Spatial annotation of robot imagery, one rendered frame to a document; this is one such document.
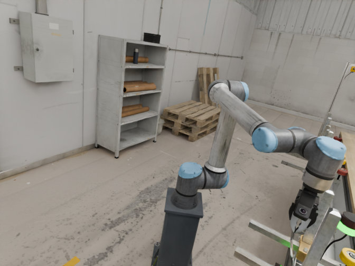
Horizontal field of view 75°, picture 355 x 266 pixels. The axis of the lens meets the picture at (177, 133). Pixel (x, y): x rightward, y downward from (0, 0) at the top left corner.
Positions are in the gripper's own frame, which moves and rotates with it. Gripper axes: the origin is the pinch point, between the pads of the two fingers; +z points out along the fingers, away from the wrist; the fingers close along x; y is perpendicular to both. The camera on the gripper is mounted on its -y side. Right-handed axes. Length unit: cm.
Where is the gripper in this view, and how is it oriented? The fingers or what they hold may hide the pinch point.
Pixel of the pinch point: (295, 230)
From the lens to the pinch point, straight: 106.3
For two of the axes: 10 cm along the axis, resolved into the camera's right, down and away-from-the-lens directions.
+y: 5.3, -2.3, 8.2
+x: -8.3, -3.1, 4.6
